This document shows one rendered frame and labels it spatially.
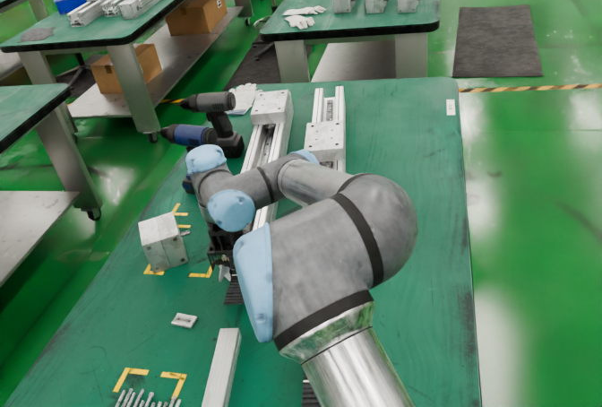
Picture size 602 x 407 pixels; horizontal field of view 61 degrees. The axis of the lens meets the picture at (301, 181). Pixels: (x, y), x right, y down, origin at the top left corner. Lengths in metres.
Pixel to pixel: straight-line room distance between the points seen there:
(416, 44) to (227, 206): 2.01
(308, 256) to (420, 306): 0.64
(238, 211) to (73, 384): 0.53
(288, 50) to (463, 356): 2.11
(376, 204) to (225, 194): 0.40
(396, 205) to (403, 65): 2.25
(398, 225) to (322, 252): 0.09
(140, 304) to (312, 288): 0.82
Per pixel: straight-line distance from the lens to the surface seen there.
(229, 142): 1.68
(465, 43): 4.46
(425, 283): 1.19
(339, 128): 1.51
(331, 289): 0.53
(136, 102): 3.52
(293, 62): 2.89
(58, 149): 2.85
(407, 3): 2.79
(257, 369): 1.08
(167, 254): 1.32
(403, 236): 0.58
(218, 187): 0.93
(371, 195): 0.58
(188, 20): 4.88
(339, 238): 0.54
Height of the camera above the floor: 1.65
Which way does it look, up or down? 35 degrees down
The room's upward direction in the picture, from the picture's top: 10 degrees counter-clockwise
